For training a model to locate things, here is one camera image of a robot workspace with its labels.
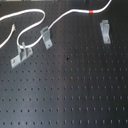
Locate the middle grey metal cable clip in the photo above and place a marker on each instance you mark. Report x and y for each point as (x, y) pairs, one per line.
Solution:
(45, 33)

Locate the grey metal cable clip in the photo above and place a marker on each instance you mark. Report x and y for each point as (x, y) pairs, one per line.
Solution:
(23, 54)
(105, 28)
(45, 33)

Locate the left grey metal cable clip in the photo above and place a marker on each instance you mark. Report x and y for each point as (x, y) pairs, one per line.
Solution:
(23, 54)

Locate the right grey metal cable clip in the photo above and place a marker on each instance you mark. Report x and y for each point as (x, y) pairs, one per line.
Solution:
(105, 28)

